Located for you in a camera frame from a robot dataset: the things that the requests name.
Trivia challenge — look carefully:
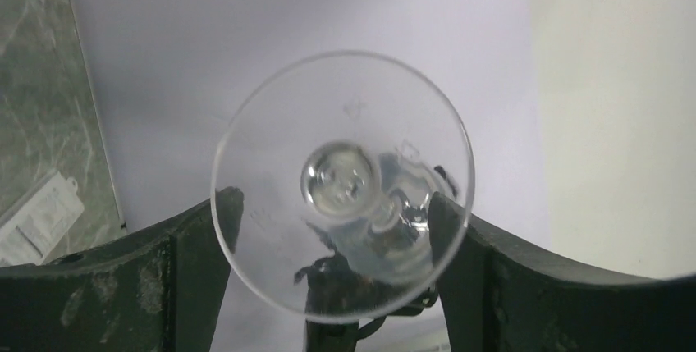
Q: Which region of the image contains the white printed package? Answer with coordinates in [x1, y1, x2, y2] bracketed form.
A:
[1, 170, 85, 267]

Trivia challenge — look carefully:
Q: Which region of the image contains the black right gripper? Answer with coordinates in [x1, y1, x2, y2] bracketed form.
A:
[293, 164, 460, 352]

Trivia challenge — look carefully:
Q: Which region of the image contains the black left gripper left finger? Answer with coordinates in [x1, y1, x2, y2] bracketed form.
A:
[1, 201, 231, 351]

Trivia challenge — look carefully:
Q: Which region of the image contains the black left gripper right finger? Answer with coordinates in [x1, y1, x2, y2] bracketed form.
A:
[437, 217, 695, 351]

